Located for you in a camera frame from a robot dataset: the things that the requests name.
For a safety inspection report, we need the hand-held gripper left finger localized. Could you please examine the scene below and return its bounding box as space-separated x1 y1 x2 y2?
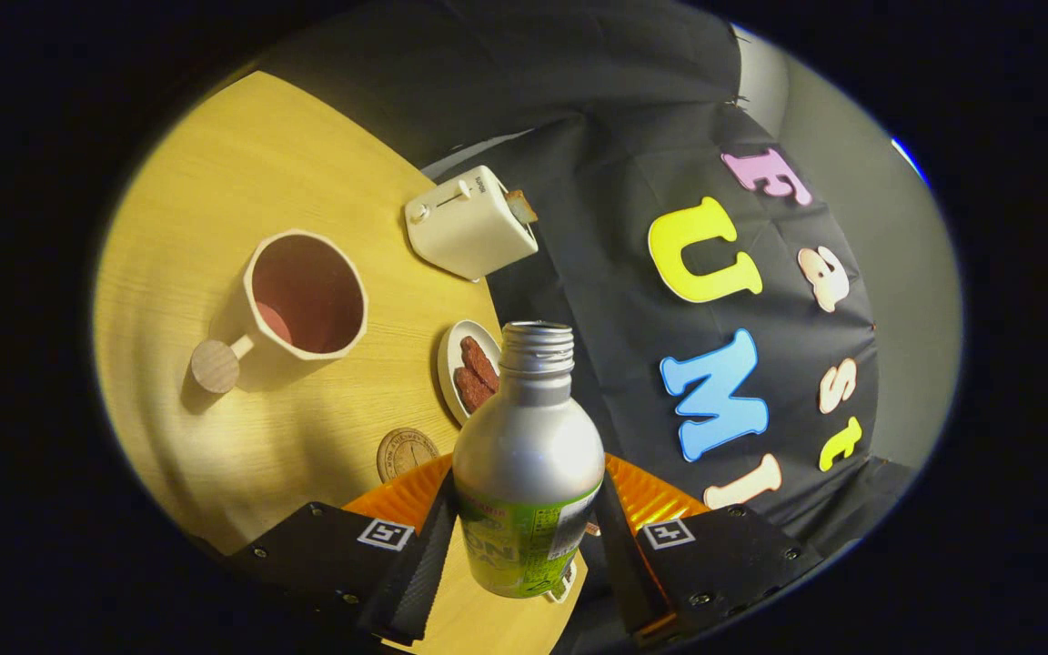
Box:
215 452 461 649

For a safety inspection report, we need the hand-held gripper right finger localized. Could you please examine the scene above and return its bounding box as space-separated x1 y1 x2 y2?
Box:
592 452 830 649

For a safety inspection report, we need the round brown coaster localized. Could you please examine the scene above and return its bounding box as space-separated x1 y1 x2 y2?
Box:
376 428 441 484

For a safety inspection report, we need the silver bottle with green label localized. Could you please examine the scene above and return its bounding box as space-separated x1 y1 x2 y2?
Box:
451 320 607 600

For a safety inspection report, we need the cream cup with wooden handle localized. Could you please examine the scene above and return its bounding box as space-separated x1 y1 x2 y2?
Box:
189 229 370 395

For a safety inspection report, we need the brown cookie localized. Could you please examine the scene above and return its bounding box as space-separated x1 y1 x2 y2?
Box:
453 367 493 412
460 336 500 392

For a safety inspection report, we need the black backdrop cloth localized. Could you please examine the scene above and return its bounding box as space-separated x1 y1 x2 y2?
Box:
251 0 925 651

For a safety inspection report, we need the small white plate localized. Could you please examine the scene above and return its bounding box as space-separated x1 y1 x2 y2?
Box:
438 320 503 427

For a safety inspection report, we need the cream toaster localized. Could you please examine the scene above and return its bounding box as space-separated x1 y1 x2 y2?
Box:
404 165 540 283

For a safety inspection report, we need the wooden table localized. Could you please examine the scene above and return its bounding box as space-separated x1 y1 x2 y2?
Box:
92 71 589 655

